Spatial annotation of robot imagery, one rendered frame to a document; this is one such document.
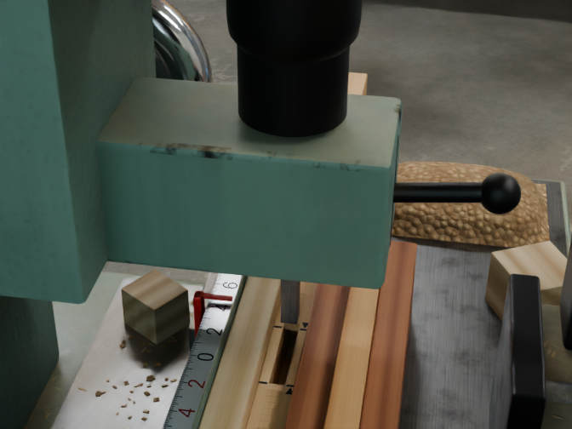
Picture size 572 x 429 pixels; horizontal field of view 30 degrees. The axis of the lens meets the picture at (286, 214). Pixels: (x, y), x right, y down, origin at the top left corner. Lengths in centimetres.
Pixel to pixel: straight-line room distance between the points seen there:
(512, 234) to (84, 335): 32
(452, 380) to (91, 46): 28
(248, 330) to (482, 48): 269
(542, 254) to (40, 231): 31
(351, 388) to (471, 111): 235
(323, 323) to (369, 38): 268
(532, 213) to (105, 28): 35
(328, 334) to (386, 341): 3
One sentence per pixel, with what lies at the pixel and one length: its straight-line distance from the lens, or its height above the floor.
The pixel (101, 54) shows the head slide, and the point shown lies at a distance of 49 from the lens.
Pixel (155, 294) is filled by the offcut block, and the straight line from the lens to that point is 78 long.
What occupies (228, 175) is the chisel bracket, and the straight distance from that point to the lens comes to 49.
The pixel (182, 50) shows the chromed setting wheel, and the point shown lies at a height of 105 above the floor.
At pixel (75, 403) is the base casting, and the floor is 80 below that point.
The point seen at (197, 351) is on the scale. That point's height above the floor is 96.
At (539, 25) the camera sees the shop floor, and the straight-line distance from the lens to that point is 341.
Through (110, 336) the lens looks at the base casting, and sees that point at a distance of 80.
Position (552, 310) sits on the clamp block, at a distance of 58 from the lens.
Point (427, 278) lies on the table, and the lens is 69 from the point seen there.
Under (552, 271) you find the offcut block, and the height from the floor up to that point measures 94.
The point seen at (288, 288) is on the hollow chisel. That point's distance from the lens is 55.
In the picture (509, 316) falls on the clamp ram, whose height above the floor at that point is 99.
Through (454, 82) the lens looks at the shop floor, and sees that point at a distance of 299.
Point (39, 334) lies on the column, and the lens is 73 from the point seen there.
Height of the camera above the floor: 131
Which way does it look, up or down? 33 degrees down
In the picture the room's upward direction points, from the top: 1 degrees clockwise
